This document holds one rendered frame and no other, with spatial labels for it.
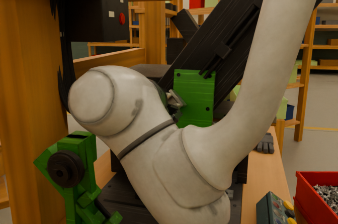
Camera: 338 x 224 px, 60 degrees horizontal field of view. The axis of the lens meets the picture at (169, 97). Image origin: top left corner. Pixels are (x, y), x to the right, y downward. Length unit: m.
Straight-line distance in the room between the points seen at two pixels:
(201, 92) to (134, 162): 0.43
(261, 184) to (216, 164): 0.64
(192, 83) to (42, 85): 0.38
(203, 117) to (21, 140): 0.45
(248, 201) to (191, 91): 0.36
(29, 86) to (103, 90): 0.35
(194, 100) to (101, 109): 0.46
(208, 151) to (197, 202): 0.07
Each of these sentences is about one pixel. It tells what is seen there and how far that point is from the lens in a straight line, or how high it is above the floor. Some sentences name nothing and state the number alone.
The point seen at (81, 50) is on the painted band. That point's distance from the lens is 11.10.
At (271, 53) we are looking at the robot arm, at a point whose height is 1.36.
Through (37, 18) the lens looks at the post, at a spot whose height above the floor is 1.41.
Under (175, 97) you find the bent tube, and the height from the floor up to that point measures 1.21.
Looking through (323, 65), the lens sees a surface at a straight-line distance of 9.76.
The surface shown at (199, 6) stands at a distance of 4.60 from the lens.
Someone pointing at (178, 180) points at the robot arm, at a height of 1.20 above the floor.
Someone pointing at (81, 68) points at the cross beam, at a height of 1.25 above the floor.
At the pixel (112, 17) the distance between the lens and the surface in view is 0.82.
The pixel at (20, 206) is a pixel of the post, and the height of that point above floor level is 0.96.
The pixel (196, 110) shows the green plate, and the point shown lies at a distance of 0.80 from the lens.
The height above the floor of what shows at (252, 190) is 0.90.
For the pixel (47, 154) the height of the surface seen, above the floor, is 1.13.
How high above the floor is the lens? 1.39
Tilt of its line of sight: 14 degrees down
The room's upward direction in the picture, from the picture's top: straight up
